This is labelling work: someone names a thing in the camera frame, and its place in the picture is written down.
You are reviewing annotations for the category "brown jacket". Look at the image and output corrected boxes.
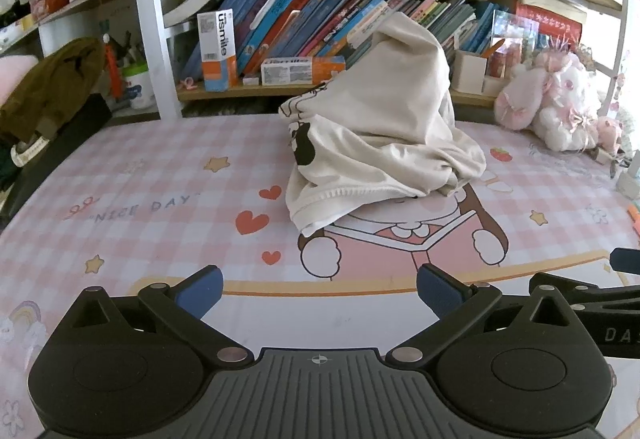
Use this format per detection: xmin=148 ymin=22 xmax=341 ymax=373
xmin=0 ymin=38 xmax=108 ymax=167

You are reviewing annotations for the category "white jar green lid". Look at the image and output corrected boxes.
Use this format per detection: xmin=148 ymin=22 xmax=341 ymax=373
xmin=121 ymin=64 xmax=157 ymax=110

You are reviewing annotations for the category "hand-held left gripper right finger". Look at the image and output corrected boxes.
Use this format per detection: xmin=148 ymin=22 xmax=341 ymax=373
xmin=386 ymin=264 xmax=581 ymax=366

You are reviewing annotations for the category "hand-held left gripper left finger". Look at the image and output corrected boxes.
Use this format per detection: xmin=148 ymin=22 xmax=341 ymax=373
xmin=67 ymin=265 xmax=251 ymax=366

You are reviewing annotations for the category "pink white plush toy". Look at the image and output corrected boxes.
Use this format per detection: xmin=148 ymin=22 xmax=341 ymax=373
xmin=494 ymin=39 xmax=623 ymax=152

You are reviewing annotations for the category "pink checked printed mat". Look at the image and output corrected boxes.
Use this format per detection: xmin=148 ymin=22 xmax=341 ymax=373
xmin=0 ymin=114 xmax=640 ymax=439

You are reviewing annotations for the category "orange red tool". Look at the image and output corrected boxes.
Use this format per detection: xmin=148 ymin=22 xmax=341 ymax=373
xmin=102 ymin=34 xmax=123 ymax=100

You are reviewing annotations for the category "pink cushion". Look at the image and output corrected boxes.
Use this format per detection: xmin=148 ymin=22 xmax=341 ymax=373
xmin=0 ymin=54 xmax=38 ymax=104

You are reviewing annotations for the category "white wooden bookshelf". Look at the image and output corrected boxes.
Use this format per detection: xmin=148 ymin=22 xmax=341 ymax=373
xmin=0 ymin=0 xmax=633 ymax=122

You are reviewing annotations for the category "black case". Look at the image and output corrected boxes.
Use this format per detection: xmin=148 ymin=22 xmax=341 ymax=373
xmin=0 ymin=94 xmax=113 ymax=230

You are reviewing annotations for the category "row of colourful books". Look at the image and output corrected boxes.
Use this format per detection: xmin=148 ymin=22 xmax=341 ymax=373
xmin=180 ymin=0 xmax=511 ymax=84

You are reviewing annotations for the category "white power charger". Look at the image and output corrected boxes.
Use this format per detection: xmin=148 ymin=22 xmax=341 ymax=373
xmin=617 ymin=164 xmax=640 ymax=197

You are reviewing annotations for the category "cream printed t-shirt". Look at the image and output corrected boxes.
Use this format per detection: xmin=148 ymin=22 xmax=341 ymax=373
xmin=279 ymin=13 xmax=488 ymax=237

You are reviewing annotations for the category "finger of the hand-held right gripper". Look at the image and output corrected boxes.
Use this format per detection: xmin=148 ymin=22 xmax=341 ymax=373
xmin=529 ymin=271 xmax=640 ymax=310
xmin=609 ymin=247 xmax=640 ymax=276

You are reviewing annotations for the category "white pen holder box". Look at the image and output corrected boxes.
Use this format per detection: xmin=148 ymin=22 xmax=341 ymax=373
xmin=452 ymin=50 xmax=488 ymax=94

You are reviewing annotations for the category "white orange toothpaste box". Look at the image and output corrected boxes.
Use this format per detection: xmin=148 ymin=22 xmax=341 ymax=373
xmin=197 ymin=9 xmax=240 ymax=92
xmin=260 ymin=56 xmax=347 ymax=86

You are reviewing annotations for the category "clear foil gift wrap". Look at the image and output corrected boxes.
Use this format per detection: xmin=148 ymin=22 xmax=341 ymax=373
xmin=492 ymin=9 xmax=541 ymax=70

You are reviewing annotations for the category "red book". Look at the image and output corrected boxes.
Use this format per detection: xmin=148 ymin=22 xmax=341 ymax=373
xmin=515 ymin=4 xmax=586 ymax=44

